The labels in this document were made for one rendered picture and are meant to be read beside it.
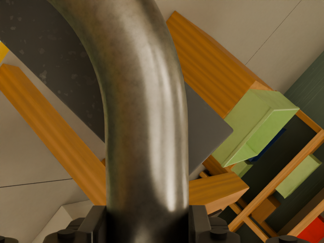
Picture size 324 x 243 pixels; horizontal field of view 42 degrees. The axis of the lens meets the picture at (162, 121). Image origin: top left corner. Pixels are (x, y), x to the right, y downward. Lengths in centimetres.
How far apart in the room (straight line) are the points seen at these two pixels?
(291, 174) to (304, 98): 115
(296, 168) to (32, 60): 548
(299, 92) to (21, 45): 605
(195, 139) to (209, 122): 1
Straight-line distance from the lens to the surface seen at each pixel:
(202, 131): 19
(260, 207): 579
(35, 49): 20
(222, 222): 16
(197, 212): 15
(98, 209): 16
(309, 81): 622
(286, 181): 566
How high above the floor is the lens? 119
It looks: 20 degrees down
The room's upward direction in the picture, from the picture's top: 135 degrees clockwise
